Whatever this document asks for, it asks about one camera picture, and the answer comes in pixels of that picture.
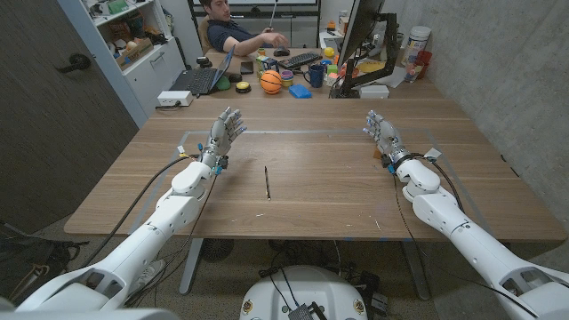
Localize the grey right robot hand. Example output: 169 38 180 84
363 109 414 170

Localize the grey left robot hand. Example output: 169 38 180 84
197 106 248 172

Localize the small white box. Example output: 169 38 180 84
358 84 391 100

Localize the black laptop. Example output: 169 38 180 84
170 44 236 97

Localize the white power strip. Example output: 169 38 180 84
156 90 195 108

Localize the yellow plate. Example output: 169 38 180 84
357 60 388 75

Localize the orange basketball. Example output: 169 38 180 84
260 69 284 95

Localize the black monitor stand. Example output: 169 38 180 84
332 12 400 100

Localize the flat blue box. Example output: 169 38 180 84
288 84 313 100

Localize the white shelf cabinet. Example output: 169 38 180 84
57 0 188 129

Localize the dark blue mug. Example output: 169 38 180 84
303 63 326 89

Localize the white cylindrical canister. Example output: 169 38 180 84
402 25 433 62

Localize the seated man in dark shirt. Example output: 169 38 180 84
198 0 291 58

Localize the black keyboard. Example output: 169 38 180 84
277 52 323 71

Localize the black computer monitor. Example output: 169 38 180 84
337 0 387 68

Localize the black round floor fan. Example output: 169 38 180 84
199 238 236 264

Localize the cardboard box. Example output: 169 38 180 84
114 37 155 72

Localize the grey metal table leg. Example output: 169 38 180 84
178 237 204 296
400 239 432 301

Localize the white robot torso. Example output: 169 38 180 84
239 265 370 320

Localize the black backpack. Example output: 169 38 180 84
0 220 91 308

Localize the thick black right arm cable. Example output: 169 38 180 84
412 152 466 215

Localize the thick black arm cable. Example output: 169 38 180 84
81 153 200 268
412 152 466 215

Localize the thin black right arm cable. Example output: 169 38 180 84
392 172 540 319

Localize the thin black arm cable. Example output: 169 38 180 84
392 172 540 319
123 172 220 308

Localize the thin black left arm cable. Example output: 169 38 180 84
123 172 220 308

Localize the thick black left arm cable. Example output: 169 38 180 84
81 153 200 268

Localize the black door handle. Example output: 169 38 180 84
56 52 92 75

